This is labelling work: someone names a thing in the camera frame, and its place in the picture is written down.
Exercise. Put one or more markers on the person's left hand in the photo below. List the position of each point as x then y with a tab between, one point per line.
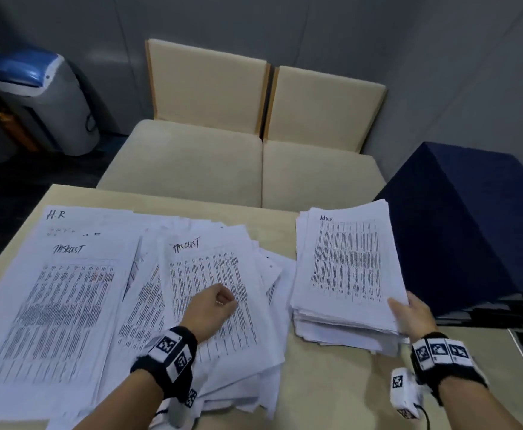
207	311

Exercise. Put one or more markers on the orange bottle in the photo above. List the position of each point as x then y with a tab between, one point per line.
15	129

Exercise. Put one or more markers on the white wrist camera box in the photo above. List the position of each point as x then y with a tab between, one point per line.
400	398
190	398

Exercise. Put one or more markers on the black marker wristband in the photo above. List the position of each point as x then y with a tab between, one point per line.
147	364
458	376

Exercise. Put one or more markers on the pile of printed paper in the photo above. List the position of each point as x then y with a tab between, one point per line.
64	309

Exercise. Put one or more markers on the person's right forearm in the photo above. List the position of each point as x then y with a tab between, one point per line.
476	407

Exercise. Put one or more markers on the stack of printed paper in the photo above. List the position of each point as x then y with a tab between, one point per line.
346	264

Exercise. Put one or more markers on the person's right hand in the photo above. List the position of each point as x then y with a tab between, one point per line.
418	320

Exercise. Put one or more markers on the grey bin with blue lid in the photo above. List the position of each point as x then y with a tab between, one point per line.
64	116

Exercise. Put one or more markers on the beige cushioned chair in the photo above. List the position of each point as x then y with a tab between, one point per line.
207	85
324	107

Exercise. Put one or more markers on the person's left forearm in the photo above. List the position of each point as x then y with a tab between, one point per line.
122	407

